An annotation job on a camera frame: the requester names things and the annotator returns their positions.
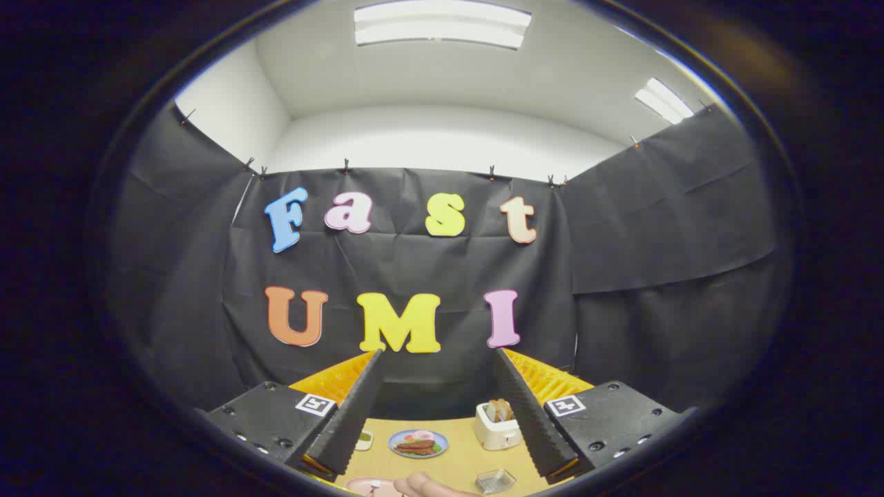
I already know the metal wire basket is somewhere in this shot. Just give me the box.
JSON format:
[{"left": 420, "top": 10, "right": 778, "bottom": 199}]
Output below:
[{"left": 475, "top": 469, "right": 517, "bottom": 495}]

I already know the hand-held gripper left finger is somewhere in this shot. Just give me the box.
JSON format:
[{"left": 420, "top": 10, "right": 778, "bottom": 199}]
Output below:
[{"left": 202, "top": 349, "right": 385, "bottom": 484}]

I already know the row of small cloth clips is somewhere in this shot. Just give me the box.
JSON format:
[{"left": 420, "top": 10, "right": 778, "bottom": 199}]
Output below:
[{"left": 178, "top": 100, "right": 715, "bottom": 188}]

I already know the large ceiling light panel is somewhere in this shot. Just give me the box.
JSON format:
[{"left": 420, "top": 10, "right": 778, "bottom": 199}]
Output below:
[{"left": 354, "top": 1, "right": 532, "bottom": 50}]

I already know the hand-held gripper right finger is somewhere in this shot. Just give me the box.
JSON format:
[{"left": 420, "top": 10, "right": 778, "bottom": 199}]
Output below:
[{"left": 492, "top": 347, "right": 700, "bottom": 485}]

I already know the small ceiling light panel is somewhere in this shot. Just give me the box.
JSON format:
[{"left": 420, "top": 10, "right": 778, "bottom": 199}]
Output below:
[{"left": 634, "top": 77, "right": 695, "bottom": 125}]

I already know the pink round plate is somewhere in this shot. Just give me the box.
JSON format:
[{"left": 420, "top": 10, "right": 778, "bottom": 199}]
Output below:
[{"left": 345, "top": 477, "right": 408, "bottom": 497}]

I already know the white toaster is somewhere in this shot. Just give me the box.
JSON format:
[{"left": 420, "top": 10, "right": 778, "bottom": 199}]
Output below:
[{"left": 474, "top": 400, "right": 522, "bottom": 451}]

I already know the blue oval plate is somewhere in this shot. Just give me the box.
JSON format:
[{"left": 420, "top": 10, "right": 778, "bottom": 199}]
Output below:
[{"left": 388, "top": 429, "right": 450, "bottom": 459}]

